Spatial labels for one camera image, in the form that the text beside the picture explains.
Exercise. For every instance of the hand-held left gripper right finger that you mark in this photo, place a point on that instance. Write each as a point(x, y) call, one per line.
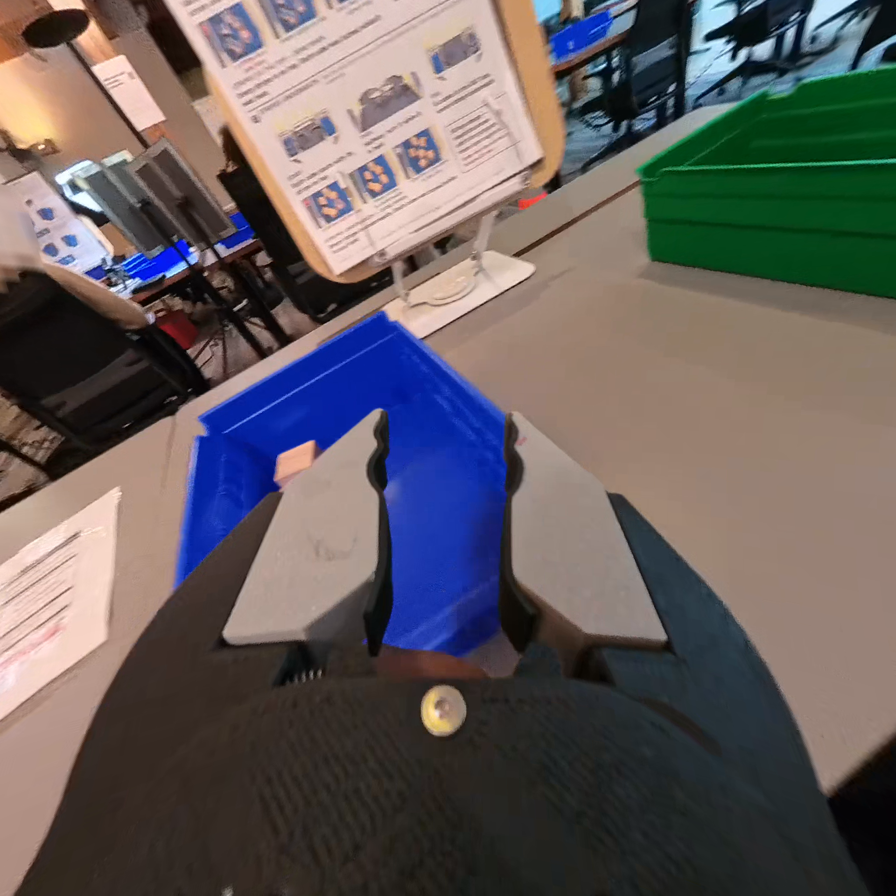
point(580, 560)

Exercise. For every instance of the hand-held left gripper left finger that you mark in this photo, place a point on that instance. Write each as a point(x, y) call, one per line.
point(308, 560)

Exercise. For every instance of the blue-taped wooden cube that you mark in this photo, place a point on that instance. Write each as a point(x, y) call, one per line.
point(293, 462)

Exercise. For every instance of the blue plastic bin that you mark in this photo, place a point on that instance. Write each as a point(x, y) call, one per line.
point(434, 489)

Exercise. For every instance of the green plastic bin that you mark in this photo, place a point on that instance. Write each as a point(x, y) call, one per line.
point(770, 230)

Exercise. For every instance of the printed paper sheet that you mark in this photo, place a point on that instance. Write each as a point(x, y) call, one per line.
point(49, 595)

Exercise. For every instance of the wooden document stand white base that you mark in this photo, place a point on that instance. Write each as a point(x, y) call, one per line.
point(489, 273)

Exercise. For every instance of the black office chair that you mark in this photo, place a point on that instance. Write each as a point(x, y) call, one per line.
point(69, 363)

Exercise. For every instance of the grey panel on tripod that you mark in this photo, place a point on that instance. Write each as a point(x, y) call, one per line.
point(181, 188)

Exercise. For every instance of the printed instruction sheet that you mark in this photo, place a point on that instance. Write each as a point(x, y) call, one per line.
point(363, 139)

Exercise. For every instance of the small blue background bin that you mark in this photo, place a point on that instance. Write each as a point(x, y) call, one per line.
point(580, 35)

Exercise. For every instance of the black floor lamp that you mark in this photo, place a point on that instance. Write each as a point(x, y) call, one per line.
point(55, 27)

